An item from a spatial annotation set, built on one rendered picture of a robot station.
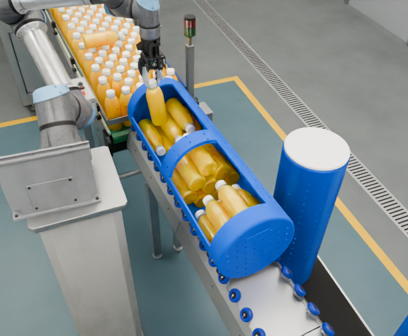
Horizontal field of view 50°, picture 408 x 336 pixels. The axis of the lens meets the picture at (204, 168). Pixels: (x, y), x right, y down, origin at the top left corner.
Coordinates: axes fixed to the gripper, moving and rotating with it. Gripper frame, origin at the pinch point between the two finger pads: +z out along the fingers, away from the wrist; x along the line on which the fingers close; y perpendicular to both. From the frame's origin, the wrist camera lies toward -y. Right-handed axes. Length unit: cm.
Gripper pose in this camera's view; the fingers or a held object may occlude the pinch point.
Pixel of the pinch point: (151, 81)
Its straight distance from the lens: 176.8
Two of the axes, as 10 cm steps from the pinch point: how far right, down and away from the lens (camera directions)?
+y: 4.4, 6.2, -6.5
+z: -0.2, 7.3, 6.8
